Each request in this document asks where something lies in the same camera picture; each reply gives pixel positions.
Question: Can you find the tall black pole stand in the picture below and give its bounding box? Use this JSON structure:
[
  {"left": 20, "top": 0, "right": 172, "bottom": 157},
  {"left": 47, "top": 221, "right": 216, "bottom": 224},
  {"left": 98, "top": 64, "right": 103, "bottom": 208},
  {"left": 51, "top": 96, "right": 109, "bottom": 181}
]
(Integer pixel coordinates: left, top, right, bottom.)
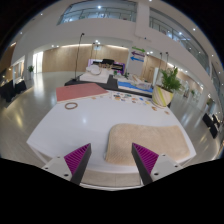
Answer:
[{"left": 73, "top": 32, "right": 86, "bottom": 81}]

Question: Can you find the pink rectangular mat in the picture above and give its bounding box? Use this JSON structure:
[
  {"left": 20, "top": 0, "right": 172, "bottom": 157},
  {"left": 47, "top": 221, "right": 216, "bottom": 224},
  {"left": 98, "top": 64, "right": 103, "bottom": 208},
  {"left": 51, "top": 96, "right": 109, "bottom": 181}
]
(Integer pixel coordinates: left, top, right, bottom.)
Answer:
[{"left": 55, "top": 82, "right": 110, "bottom": 103}]

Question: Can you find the sheet of colourful stickers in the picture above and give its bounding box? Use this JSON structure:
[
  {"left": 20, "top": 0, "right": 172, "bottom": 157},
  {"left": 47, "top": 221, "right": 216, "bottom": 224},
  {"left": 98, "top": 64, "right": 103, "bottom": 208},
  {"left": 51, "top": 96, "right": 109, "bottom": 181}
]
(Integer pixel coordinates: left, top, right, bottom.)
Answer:
[{"left": 109, "top": 91, "right": 154, "bottom": 106}]

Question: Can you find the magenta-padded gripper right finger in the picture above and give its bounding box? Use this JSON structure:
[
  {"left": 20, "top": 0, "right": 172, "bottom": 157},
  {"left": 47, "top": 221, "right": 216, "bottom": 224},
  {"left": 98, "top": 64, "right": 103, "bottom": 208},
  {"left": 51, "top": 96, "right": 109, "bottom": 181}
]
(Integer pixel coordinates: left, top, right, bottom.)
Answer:
[{"left": 131, "top": 142, "right": 184, "bottom": 186}]

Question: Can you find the small distant potted plant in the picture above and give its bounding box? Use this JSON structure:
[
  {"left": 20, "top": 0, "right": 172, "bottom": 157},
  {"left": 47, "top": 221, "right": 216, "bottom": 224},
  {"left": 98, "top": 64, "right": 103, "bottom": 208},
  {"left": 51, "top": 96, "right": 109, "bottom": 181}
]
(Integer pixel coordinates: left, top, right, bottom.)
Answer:
[{"left": 27, "top": 64, "right": 35, "bottom": 80}]

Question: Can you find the beige textured towel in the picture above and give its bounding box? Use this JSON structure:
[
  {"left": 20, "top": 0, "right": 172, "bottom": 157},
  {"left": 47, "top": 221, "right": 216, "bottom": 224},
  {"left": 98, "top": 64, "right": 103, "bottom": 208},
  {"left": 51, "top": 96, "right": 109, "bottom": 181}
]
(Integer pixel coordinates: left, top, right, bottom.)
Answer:
[{"left": 104, "top": 123, "right": 192, "bottom": 167}]

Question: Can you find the wide display screen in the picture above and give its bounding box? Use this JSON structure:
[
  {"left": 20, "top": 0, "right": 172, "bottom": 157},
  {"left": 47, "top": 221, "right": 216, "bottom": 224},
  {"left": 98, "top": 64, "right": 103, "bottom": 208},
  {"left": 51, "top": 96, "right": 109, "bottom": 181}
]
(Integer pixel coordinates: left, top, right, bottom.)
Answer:
[{"left": 87, "top": 58, "right": 126, "bottom": 76}]

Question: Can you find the black display table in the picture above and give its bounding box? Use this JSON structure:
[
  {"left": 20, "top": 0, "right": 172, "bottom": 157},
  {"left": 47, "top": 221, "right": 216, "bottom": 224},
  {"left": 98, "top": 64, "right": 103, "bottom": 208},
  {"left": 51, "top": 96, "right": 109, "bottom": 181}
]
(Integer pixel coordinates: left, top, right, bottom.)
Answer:
[{"left": 64, "top": 73, "right": 155, "bottom": 98}]

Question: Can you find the white sign with arrows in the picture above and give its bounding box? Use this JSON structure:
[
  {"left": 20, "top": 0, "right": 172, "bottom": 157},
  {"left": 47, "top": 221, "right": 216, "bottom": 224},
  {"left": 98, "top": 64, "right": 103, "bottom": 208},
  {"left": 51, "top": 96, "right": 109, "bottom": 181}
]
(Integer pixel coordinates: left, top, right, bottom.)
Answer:
[{"left": 128, "top": 45, "right": 147, "bottom": 78}]

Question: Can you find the blue architectural model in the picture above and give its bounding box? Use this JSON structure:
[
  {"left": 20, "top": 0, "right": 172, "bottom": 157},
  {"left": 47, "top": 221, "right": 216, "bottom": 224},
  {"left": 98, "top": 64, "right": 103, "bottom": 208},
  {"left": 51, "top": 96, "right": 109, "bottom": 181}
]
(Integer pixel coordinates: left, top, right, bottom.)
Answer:
[{"left": 117, "top": 74, "right": 155, "bottom": 94}]

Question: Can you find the potted plant in striped pot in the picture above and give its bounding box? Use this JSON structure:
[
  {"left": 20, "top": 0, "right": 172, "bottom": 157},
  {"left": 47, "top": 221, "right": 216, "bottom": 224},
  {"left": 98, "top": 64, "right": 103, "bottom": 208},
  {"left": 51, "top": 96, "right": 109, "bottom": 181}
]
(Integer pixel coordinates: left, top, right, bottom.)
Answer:
[{"left": 151, "top": 66, "right": 183, "bottom": 109}]

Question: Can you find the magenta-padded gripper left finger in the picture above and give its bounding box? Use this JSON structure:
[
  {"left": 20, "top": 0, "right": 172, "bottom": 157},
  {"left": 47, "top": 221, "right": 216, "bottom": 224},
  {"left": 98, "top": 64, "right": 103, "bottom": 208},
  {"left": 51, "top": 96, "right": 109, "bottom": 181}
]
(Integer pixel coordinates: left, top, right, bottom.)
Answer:
[{"left": 41, "top": 143, "right": 93, "bottom": 186}]

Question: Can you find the group of black chairs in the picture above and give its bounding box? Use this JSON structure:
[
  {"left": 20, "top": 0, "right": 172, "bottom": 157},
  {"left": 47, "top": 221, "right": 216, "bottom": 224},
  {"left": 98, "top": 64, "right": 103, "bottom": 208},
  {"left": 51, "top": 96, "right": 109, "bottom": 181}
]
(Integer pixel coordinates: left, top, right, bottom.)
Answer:
[
  {"left": 202, "top": 112, "right": 223, "bottom": 139},
  {"left": 0, "top": 79, "right": 28, "bottom": 103}
]

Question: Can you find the white architectural model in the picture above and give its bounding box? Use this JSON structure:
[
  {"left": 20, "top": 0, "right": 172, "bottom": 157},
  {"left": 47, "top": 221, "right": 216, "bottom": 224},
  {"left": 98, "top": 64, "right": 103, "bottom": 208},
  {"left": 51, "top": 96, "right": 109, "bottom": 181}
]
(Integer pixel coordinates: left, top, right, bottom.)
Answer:
[{"left": 79, "top": 64, "right": 111, "bottom": 84}]

